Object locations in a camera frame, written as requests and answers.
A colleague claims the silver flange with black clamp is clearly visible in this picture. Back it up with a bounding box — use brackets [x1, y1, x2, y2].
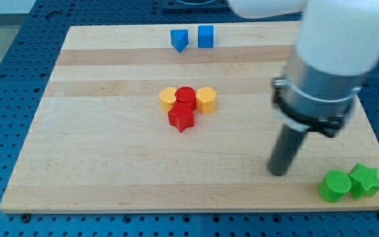
[272, 51, 367, 138]

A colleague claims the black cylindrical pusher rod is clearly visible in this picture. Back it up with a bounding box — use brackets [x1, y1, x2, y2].
[267, 125, 307, 176]

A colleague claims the yellow hexagon block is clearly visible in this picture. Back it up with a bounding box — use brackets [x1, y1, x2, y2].
[195, 87, 217, 114]

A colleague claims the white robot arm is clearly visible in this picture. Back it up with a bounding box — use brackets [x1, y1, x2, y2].
[228, 0, 379, 176]

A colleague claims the yellow heart block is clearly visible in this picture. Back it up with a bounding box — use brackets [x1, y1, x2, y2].
[159, 87, 176, 113]

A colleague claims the green cylinder block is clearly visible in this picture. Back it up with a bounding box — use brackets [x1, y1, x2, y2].
[317, 170, 351, 203]

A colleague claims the green star block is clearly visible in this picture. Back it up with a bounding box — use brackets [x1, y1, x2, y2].
[348, 163, 379, 200]

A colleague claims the red cylinder block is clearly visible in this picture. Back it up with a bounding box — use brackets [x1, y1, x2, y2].
[174, 86, 196, 111]

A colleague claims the red star block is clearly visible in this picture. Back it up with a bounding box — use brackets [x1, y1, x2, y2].
[168, 103, 195, 132]

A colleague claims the blue cube block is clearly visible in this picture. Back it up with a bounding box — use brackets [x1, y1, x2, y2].
[197, 25, 215, 48]

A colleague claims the wooden board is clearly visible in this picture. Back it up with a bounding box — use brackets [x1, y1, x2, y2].
[0, 22, 379, 214]

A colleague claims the blue triangular prism block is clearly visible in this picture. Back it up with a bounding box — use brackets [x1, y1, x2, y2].
[170, 30, 189, 53]

